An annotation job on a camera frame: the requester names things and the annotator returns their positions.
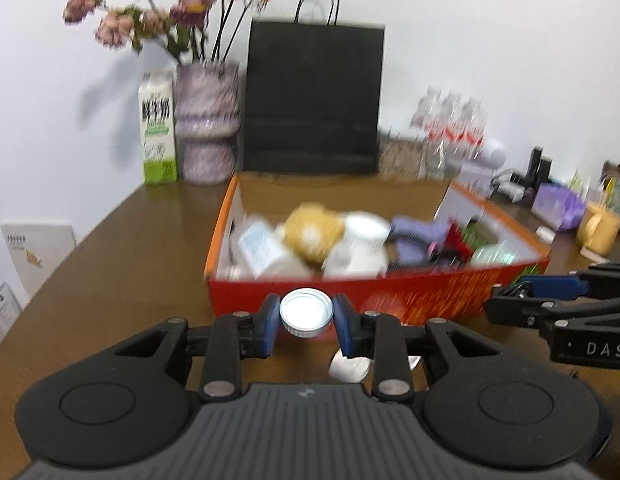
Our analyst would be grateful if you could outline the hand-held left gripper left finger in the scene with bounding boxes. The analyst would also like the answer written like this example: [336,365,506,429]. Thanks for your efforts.
[110,294,282,402]

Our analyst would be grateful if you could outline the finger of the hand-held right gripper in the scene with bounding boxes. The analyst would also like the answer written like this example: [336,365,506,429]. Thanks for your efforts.
[484,294,620,331]
[512,259,620,302]

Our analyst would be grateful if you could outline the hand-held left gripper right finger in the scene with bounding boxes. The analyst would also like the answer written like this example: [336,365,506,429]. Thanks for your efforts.
[332,294,506,402]

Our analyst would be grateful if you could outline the white round jar lid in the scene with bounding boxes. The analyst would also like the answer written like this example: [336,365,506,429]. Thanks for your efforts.
[279,288,335,339]

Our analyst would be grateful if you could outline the orange cardboard box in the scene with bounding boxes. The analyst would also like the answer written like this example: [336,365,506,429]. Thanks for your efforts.
[204,172,552,328]

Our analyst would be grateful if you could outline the wooden desktop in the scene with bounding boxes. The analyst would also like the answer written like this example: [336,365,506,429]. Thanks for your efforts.
[0,175,620,480]

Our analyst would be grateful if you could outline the white round object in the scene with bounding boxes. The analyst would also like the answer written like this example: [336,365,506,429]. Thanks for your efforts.
[328,350,372,384]

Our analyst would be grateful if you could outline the yellow mug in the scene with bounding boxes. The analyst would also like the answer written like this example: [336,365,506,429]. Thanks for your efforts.
[576,202,620,256]

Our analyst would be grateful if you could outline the white plastic bottle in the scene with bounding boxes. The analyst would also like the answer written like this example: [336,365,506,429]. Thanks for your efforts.
[236,215,292,277]

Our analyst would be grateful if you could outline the purple tissue packet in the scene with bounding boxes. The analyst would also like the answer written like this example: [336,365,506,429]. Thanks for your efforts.
[532,182,588,231]

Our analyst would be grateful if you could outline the white plastic jar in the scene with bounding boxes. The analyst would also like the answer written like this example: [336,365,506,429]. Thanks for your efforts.
[324,212,392,277]

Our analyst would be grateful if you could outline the white power strip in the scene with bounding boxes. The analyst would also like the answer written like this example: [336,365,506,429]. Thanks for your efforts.
[494,180,526,202]

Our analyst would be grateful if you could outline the purple fabric pouch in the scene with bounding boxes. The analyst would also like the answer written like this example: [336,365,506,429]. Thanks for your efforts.
[389,216,447,267]

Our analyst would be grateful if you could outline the white tin box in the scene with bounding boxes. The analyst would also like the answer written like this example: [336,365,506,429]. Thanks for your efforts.
[457,160,496,197]

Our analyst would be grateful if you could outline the white spherical device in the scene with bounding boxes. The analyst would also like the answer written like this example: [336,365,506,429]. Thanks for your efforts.
[482,142,507,168]

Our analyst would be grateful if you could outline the clear glass jar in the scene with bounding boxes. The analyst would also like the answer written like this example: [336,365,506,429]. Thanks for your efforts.
[422,140,454,182]

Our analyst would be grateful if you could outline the clear container of seeds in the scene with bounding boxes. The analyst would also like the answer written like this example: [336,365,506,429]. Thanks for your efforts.
[377,130,426,182]

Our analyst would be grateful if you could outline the red label water bottle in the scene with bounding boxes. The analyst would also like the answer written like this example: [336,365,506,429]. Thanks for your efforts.
[412,87,443,153]
[460,97,488,161]
[437,91,466,161]

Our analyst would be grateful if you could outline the mottled purple ceramic vase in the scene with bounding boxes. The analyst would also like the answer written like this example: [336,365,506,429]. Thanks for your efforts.
[172,62,241,184]

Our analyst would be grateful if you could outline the green white milk carton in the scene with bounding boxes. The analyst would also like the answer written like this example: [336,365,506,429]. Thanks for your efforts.
[138,71,179,184]

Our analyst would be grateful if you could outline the black paper bag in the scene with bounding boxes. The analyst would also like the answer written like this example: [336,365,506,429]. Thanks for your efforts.
[242,0,386,176]

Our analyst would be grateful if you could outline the white printed board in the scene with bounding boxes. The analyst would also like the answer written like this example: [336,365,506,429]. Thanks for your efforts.
[1,220,77,302]

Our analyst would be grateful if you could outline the blue white printed packs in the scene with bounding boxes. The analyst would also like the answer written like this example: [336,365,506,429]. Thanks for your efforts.
[0,282,22,356]

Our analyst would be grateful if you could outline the dried pink rose bouquet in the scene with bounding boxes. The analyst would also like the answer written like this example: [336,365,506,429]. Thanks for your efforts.
[64,0,277,66]

